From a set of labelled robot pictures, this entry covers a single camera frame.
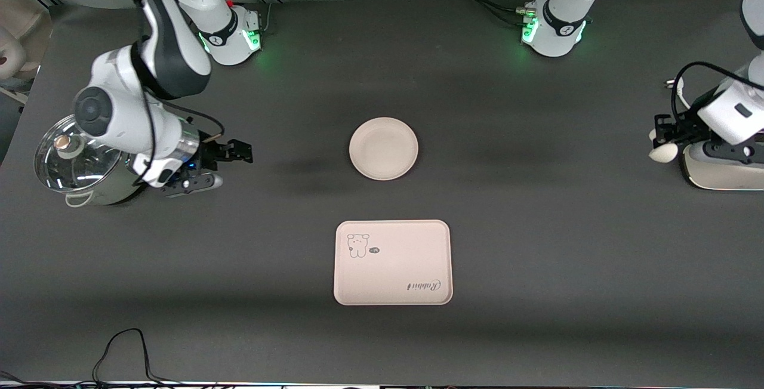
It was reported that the glass pot lid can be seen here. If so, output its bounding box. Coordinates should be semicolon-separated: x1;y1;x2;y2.
34;113;131;193

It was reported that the white power plug cord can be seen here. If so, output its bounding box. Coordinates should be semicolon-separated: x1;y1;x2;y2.
665;78;693;109

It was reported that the pale green cooking pot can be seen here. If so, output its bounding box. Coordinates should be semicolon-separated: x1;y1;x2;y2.
34;113;151;208

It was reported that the cream white appliance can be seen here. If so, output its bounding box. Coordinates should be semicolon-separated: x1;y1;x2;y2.
680;141;764;191

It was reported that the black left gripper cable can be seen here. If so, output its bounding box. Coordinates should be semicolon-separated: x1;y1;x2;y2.
671;61;764;124

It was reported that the black left base cable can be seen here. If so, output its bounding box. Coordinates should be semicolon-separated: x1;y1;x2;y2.
451;0;529;20

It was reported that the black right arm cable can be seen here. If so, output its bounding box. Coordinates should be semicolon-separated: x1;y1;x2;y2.
104;0;226;188

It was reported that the small white bun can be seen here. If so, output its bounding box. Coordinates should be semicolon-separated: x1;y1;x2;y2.
649;128;679;165

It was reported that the pink rectangular tray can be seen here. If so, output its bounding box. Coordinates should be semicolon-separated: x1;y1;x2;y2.
334;220;454;306

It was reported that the thin black floor cable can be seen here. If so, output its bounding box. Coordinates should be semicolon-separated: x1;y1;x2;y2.
0;328;221;387

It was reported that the round cream plate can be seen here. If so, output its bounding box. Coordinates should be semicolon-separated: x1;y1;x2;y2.
349;117;419;181

